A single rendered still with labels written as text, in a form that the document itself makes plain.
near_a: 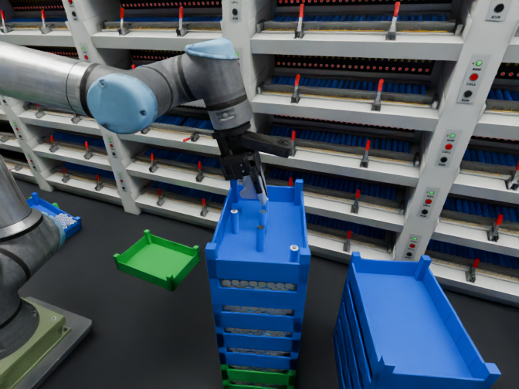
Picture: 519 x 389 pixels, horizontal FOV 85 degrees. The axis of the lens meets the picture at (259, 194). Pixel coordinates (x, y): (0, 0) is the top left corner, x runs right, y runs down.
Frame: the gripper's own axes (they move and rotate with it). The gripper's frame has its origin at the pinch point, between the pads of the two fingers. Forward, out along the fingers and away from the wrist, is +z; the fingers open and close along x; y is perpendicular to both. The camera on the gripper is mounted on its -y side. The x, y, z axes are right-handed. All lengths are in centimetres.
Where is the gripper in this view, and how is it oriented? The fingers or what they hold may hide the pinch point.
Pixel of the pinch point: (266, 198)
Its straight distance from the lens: 71.7
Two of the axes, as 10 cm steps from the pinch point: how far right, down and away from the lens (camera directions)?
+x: -0.8, 5.1, -8.5
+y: -9.6, 1.8, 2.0
